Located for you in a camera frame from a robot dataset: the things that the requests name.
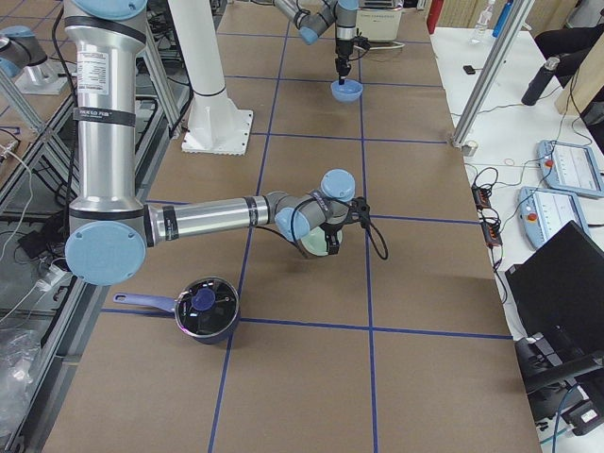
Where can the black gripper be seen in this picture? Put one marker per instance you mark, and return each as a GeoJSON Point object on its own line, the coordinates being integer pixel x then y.
{"type": "Point", "coordinates": [333, 234]}
{"type": "Point", "coordinates": [342, 48]}

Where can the green bowl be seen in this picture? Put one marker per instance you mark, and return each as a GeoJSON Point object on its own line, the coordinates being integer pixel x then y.
{"type": "Point", "coordinates": [313, 245]}

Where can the blue bowl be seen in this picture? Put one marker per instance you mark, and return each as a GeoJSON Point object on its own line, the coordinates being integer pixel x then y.
{"type": "Point", "coordinates": [346, 90]}

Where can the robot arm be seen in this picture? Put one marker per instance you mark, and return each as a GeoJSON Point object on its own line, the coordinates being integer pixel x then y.
{"type": "Point", "coordinates": [109, 227]}
{"type": "Point", "coordinates": [311, 26]}

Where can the beige appliance box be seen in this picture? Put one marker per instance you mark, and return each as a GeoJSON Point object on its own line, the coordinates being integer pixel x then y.
{"type": "Point", "coordinates": [379, 20]}

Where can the clear plastic bottle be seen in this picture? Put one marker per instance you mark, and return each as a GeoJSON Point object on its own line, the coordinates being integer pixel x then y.
{"type": "Point", "coordinates": [482, 23]}

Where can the dark blue saucepan with lid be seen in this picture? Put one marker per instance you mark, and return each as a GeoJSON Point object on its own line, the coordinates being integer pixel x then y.
{"type": "Point", "coordinates": [208, 309]}

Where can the black power strip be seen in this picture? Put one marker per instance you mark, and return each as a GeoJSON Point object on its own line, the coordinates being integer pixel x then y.
{"type": "Point", "coordinates": [489, 218]}

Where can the black water bottle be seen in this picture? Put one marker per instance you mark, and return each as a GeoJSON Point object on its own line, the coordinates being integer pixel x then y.
{"type": "Point", "coordinates": [542, 78]}

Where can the lower teach pendant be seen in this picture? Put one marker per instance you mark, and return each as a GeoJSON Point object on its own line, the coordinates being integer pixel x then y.
{"type": "Point", "coordinates": [543, 212]}

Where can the teach pendant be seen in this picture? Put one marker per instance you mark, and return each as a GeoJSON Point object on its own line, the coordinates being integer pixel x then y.
{"type": "Point", "coordinates": [543, 212]}
{"type": "Point", "coordinates": [570, 167]}

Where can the black laptop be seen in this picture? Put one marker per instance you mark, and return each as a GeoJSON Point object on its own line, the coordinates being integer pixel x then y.
{"type": "Point", "coordinates": [561, 285]}

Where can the upper teach pendant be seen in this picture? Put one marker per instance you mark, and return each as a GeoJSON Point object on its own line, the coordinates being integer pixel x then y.
{"type": "Point", "coordinates": [570, 167]}

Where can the black monitor stand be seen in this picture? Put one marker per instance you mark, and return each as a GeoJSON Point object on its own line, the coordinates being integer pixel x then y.
{"type": "Point", "coordinates": [562, 380]}

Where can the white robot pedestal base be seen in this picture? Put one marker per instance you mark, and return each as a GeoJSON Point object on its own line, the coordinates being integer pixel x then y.
{"type": "Point", "coordinates": [215, 124]}

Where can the aluminium frame post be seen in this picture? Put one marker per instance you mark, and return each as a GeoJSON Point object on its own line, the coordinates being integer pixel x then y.
{"type": "Point", "coordinates": [516, 17]}

